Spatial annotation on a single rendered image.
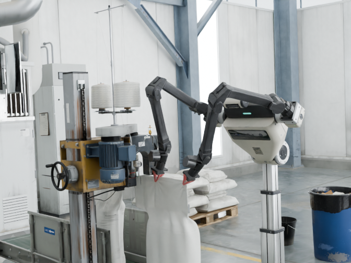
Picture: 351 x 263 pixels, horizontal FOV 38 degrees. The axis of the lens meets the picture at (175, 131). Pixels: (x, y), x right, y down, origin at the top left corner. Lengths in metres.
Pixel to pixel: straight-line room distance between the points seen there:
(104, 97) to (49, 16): 4.63
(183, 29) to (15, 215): 4.92
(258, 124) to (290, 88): 8.65
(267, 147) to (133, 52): 5.73
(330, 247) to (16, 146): 3.49
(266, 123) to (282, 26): 8.92
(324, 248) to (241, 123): 2.20
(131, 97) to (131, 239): 1.38
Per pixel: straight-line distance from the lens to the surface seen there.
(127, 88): 3.07
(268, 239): 3.44
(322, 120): 11.64
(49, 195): 7.30
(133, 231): 4.02
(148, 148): 3.41
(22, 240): 4.79
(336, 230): 5.01
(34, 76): 6.41
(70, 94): 3.15
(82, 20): 8.13
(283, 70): 11.84
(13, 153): 5.93
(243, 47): 10.95
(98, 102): 3.28
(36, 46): 6.48
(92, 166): 3.14
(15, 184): 5.97
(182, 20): 9.44
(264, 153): 3.27
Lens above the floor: 1.53
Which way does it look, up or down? 3 degrees down
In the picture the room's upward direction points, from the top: 2 degrees counter-clockwise
